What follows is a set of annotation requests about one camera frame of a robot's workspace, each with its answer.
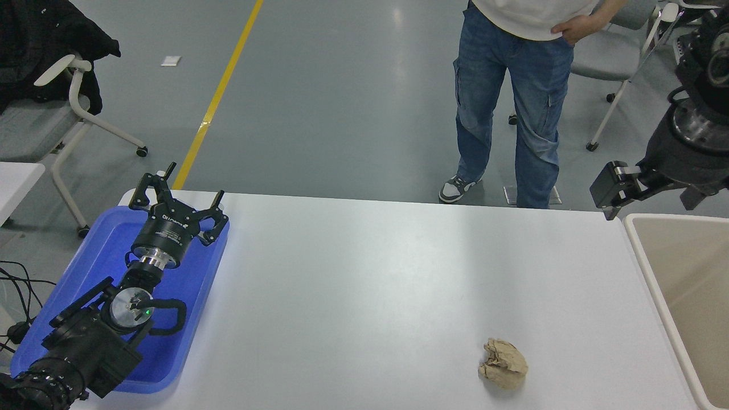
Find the tan paper ball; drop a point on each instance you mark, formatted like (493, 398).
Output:
(504, 364)

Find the person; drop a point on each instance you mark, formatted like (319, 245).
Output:
(535, 85)

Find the grey chair with white frame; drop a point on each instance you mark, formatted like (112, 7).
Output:
(34, 128)
(606, 57)

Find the large pale bin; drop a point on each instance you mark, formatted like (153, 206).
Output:
(692, 285)

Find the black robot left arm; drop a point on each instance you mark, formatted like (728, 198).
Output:
(85, 347)

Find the black jacket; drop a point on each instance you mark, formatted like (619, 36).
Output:
(40, 40)

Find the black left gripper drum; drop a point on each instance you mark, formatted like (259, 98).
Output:
(165, 233)

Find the metal floor outlet plate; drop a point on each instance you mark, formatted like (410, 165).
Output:
(556, 196)
(510, 196)

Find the small white side table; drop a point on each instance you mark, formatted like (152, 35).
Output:
(17, 182)

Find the person's hand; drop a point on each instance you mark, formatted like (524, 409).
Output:
(581, 27)

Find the blue plastic tray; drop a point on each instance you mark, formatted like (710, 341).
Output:
(193, 285)

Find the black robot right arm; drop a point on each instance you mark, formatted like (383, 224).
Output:
(683, 148)

